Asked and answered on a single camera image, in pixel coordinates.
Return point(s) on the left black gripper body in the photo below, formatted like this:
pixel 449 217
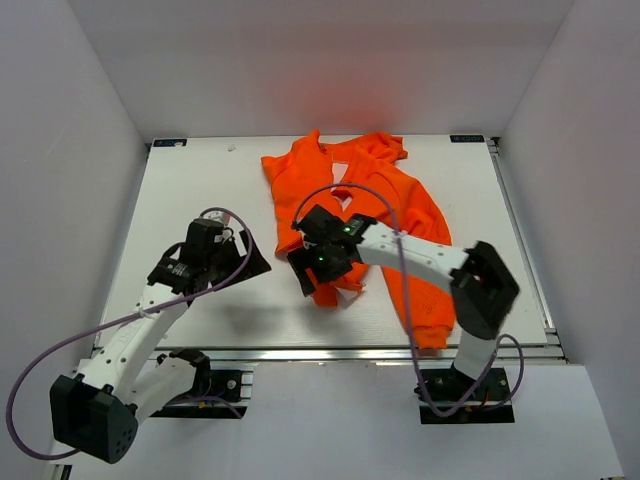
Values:
pixel 214 263

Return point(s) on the orange zip jacket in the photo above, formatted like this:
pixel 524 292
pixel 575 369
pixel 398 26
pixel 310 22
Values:
pixel 360 176

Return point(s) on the left blue table label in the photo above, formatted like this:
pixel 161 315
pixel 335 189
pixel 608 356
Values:
pixel 169 143

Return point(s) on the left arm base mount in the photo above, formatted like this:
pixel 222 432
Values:
pixel 221 392

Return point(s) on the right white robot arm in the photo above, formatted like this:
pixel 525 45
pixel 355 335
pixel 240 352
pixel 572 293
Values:
pixel 482 288

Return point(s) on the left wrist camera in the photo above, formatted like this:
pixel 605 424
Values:
pixel 217 216

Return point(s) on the right blue table label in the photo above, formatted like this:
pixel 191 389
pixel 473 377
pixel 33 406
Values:
pixel 467 138

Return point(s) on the blue table label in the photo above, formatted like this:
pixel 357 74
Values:
pixel 169 143
pixel 467 138

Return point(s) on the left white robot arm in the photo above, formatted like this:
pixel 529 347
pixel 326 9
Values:
pixel 99 410

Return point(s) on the aluminium table edge rail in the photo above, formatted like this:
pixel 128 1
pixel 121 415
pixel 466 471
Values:
pixel 550 351

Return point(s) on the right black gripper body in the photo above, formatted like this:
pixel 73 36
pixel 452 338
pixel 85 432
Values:
pixel 327 266

